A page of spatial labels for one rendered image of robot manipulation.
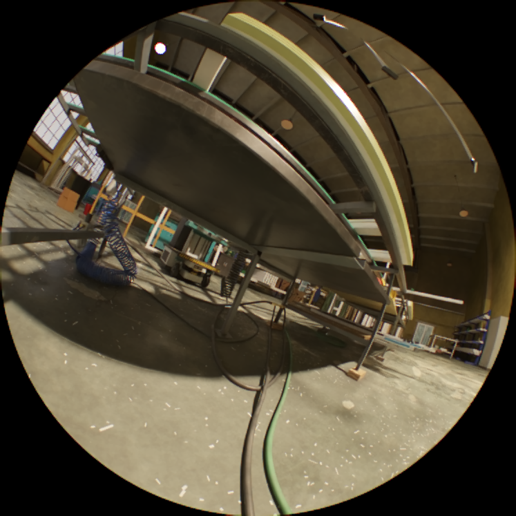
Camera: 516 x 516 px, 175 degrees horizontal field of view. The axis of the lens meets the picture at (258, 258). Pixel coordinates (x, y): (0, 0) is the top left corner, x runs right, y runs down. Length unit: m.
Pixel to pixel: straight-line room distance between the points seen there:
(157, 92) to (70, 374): 0.57
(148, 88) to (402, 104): 8.58
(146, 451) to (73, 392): 0.19
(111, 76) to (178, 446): 0.66
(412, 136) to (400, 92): 2.21
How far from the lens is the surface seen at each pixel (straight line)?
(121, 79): 0.34
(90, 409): 0.46
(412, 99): 8.64
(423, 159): 10.25
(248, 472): 0.44
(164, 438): 0.45
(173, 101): 0.28
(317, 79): 0.50
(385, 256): 1.36
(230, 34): 0.51
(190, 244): 2.40
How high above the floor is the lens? 0.39
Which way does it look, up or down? 7 degrees up
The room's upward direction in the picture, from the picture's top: 23 degrees clockwise
